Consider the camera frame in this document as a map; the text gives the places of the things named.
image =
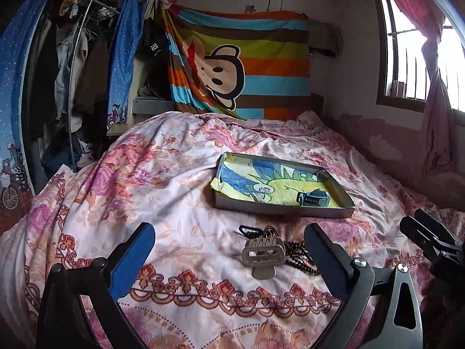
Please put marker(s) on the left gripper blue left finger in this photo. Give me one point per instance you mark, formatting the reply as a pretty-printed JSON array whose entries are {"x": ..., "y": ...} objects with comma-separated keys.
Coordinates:
[{"x": 62, "y": 321}]

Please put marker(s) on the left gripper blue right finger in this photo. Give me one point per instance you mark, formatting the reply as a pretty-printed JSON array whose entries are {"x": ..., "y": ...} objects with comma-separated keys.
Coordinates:
[{"x": 396, "y": 320}]

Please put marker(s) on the blue digital watch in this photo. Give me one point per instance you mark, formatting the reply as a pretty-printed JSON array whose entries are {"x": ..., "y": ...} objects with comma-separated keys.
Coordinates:
[{"x": 315, "y": 198}]

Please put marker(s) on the keyring with red charm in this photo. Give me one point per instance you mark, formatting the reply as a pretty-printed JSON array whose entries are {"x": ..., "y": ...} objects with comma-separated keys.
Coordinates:
[{"x": 255, "y": 233}]

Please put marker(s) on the pink window curtain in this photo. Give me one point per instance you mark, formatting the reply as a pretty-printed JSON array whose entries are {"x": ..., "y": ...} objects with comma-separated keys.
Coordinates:
[{"x": 437, "y": 131}]

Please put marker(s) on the floral pink bed quilt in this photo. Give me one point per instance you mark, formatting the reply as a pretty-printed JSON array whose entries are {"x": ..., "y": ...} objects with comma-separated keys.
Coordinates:
[{"x": 194, "y": 291}]

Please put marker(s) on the blue dotted wardrobe curtain left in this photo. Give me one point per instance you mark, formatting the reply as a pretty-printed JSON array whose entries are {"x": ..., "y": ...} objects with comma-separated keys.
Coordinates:
[{"x": 15, "y": 46}]

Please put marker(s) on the blue dotted wardrobe curtain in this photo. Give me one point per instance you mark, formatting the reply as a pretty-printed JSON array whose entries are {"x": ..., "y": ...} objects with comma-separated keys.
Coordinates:
[
  {"x": 128, "y": 32},
  {"x": 15, "y": 46}
]

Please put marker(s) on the barred window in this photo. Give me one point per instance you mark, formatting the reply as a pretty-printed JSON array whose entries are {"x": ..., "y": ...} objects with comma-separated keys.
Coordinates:
[{"x": 404, "y": 80}]

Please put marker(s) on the grey tray with drawing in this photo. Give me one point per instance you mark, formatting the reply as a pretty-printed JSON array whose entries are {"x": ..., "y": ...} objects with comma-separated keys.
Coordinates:
[{"x": 254, "y": 184}]

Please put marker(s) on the hanging clothes in wardrobe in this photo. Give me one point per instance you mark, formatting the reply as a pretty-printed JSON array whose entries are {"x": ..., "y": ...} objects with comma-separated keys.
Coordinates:
[{"x": 65, "y": 89}]

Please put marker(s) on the striped monkey blanket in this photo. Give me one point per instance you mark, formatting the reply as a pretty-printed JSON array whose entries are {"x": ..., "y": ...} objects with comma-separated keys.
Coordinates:
[{"x": 248, "y": 65}]

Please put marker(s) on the black cap hanging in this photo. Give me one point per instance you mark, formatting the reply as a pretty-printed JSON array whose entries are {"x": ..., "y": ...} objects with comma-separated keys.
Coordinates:
[{"x": 153, "y": 41}]

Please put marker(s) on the blue dotted wardrobe curtain right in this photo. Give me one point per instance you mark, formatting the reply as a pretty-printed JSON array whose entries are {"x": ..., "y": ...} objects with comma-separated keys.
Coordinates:
[{"x": 128, "y": 32}]

